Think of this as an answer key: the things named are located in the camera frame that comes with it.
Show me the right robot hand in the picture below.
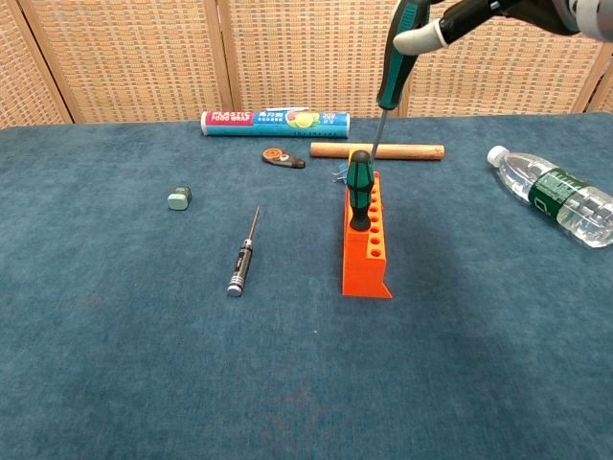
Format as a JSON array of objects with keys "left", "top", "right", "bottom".
[{"left": 392, "top": 0, "right": 613, "bottom": 54}]

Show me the long teal black screwdriver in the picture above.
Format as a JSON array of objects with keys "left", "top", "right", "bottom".
[{"left": 368, "top": 0, "right": 435, "bottom": 160}]

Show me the short green black screwdriver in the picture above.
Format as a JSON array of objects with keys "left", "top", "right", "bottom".
[{"left": 347, "top": 149, "right": 377, "bottom": 232}]

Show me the orange screwdriver holder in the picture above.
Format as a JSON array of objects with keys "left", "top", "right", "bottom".
[{"left": 341, "top": 149, "right": 395, "bottom": 300}]

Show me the wooden dowel rod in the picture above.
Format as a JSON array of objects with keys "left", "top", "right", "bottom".
[{"left": 309, "top": 142, "right": 445, "bottom": 162}]

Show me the clear water bottle green label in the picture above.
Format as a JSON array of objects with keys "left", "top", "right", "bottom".
[{"left": 487, "top": 145, "right": 613, "bottom": 249}]

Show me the woven rattan folding screen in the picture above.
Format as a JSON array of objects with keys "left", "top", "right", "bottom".
[{"left": 0, "top": 0, "right": 613, "bottom": 129}]

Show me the plastic food wrap box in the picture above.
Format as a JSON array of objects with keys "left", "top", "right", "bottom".
[{"left": 199, "top": 109, "right": 352, "bottom": 139}]

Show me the orange black correction tape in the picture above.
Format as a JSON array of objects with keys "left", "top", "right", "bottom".
[{"left": 261, "top": 147, "right": 307, "bottom": 170}]

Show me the black precision screwdriver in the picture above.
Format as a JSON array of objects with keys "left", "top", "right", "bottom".
[{"left": 226, "top": 205, "right": 261, "bottom": 298}]

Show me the small green block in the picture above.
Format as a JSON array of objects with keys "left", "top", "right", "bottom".
[{"left": 167, "top": 186, "right": 193, "bottom": 212}]

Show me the blue carpet table mat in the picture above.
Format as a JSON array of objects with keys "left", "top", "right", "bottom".
[{"left": 0, "top": 112, "right": 613, "bottom": 460}]

